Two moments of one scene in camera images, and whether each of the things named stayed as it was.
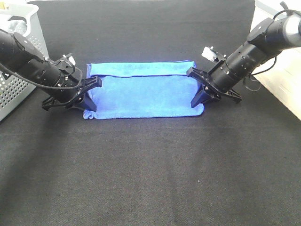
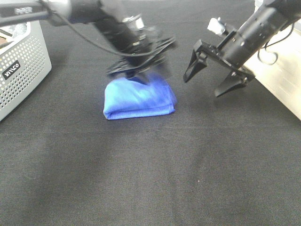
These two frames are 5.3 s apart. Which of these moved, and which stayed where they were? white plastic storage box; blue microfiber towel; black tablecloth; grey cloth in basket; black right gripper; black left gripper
Moved: blue microfiber towel; black right gripper; black left gripper
Stayed: white plastic storage box; black tablecloth; grey cloth in basket
